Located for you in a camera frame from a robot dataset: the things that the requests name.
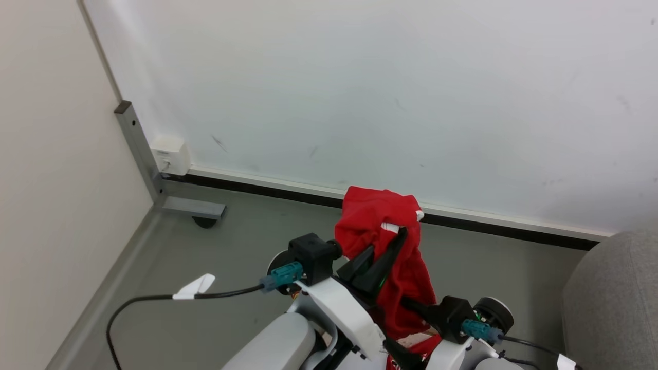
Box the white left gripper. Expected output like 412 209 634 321
301 227 410 360

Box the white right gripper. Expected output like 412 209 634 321
382 296 476 370

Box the red garment with white print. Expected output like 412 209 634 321
334 186 444 370

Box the white baseboard strip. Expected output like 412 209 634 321
186 165 613 242

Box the grey metal foot bar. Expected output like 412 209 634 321
160 195 227 220

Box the grey fabric sofa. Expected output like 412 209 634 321
561 230 658 370

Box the teal cable connector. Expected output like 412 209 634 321
461 318 505 345
259 261 304 294

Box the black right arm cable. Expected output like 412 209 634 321
500 335 584 370

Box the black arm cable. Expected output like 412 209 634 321
106 284 267 370
500 335 584 370

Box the white wall socket box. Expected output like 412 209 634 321
150 136 192 176

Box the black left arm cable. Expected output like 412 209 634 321
106 284 267 370

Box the grey metal frame post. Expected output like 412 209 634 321
114 101 165 202

